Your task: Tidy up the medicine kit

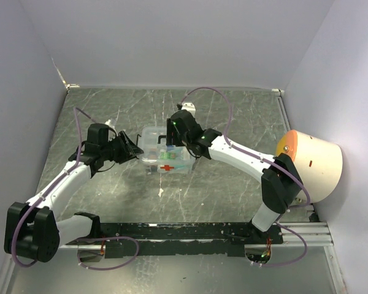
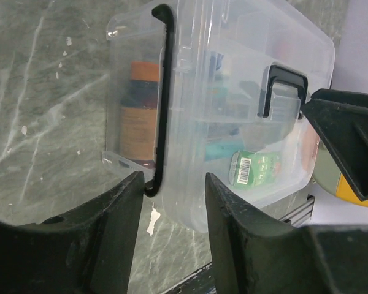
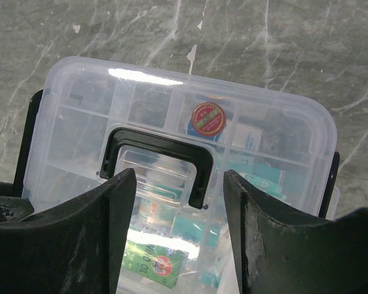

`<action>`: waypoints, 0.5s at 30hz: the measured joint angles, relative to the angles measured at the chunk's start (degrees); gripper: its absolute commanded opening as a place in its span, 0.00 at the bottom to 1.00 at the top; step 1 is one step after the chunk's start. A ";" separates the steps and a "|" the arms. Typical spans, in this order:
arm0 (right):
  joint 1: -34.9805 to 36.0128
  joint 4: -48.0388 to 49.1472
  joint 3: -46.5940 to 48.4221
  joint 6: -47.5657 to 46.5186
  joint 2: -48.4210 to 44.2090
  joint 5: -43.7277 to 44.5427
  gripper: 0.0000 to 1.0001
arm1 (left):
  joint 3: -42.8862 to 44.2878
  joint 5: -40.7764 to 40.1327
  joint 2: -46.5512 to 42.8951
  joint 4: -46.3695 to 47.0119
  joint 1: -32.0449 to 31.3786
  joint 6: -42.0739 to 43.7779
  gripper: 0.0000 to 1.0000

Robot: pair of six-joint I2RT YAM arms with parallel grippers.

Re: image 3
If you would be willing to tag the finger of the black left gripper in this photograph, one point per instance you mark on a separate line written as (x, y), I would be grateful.
(13, 208)

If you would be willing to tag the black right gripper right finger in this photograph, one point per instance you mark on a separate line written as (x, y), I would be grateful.
(279, 249)

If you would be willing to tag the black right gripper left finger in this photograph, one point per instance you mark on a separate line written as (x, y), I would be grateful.
(74, 247)

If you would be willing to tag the teal bandage roll package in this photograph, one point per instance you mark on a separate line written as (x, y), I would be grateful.
(260, 174)

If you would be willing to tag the small green packet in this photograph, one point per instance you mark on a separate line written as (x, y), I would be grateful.
(157, 263)

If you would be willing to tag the white bottle green label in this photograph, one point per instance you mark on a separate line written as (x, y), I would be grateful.
(159, 195)

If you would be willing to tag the clear divider tray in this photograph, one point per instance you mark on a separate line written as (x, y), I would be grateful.
(171, 183)

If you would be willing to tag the clear first aid box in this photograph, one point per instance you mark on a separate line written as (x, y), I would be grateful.
(27, 144)

